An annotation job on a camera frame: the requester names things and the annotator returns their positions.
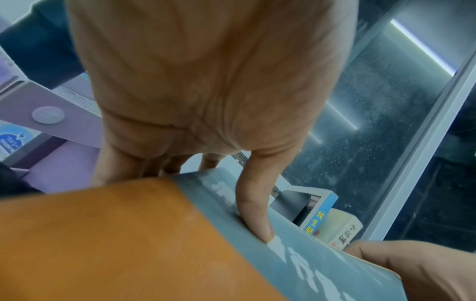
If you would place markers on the person's right hand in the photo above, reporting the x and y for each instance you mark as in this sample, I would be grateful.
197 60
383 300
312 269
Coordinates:
427 273

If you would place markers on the person's left hand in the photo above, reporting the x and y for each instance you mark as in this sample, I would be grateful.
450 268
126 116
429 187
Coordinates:
208 73

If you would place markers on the orange book with grey spine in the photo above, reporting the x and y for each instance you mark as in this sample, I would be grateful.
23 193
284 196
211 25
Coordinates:
111 244

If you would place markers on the cream-spined book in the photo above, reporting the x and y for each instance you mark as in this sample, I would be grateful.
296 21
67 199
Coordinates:
342 230

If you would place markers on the blue-spined book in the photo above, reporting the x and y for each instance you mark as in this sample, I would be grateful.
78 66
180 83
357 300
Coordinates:
320 216

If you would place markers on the purple shelf board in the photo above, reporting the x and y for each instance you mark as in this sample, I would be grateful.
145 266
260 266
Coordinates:
74 129

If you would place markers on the white round cap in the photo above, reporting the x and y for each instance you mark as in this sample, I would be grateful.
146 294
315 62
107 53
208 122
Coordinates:
48 115

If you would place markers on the purple box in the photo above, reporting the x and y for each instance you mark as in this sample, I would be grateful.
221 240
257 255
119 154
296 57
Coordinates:
63 167

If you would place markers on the dark blue garment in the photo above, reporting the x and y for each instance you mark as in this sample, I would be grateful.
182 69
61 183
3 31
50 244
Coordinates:
33 50

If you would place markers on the blue and white label packet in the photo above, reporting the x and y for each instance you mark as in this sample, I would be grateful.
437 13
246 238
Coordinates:
15 141

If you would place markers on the white metal frame rail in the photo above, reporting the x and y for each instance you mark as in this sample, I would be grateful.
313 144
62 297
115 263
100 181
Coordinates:
420 164

